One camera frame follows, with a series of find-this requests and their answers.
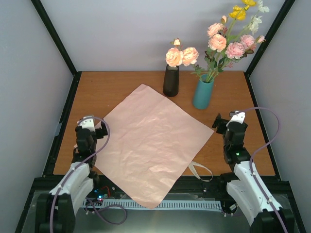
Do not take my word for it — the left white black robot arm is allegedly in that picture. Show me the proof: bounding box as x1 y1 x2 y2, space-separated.
35 116 110 233

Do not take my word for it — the pink bouquet wrapping paper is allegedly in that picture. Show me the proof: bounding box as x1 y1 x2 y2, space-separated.
95 84 213 209

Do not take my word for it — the large cream rose stem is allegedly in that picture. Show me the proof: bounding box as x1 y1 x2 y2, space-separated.
204 16 229 83

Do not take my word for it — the light blue cable duct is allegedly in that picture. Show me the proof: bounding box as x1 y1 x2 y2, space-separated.
94 199 222 212

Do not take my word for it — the white artificial flower stem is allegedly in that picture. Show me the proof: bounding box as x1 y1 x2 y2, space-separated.
235 0 270 41

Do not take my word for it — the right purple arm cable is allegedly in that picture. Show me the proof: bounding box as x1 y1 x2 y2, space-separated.
221 107 289 233

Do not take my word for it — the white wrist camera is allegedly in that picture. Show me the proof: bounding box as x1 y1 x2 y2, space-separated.
226 111 245 127
77 116 96 132

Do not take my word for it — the yellow artificial flower stem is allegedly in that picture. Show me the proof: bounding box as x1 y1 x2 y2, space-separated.
224 0 258 42

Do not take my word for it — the cream printed ribbon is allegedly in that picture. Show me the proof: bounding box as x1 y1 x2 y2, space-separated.
188 160 213 182

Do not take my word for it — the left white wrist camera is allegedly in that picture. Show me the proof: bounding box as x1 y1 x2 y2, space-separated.
77 116 96 132

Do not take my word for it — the peach rose stem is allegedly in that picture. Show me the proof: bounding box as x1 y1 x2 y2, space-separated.
165 38 207 77

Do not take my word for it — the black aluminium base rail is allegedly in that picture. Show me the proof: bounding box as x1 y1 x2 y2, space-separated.
31 175 292 199

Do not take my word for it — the right black frame post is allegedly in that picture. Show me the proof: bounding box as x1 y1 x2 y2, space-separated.
244 0 296 75

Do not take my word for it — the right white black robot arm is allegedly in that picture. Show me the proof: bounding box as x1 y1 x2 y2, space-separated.
212 112 295 233

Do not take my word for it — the left black frame post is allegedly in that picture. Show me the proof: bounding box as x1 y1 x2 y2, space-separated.
30 0 79 76

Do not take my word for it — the teal cone vase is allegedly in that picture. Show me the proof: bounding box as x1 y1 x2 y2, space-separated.
192 80 214 109

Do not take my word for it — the black frame post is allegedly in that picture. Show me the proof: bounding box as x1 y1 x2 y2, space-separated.
30 0 79 76
244 0 296 75

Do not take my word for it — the black cone vase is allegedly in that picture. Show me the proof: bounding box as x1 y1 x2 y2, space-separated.
163 65 179 97

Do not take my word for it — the artificial flower bunch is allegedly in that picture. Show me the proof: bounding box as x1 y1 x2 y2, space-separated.
202 34 265 83

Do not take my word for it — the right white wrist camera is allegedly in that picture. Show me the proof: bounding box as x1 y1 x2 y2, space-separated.
226 111 245 127

